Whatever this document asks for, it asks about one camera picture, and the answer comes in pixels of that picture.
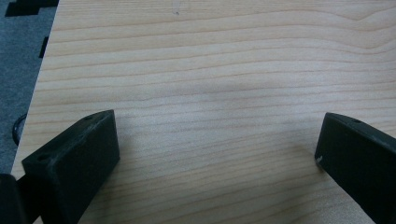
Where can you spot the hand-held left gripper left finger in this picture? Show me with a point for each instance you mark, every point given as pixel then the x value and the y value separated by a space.
pixel 73 168

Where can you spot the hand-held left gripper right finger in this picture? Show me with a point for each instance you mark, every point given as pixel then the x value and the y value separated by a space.
pixel 361 161

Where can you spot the black floor tape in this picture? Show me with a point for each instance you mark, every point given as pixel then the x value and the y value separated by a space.
pixel 43 47
pixel 29 6

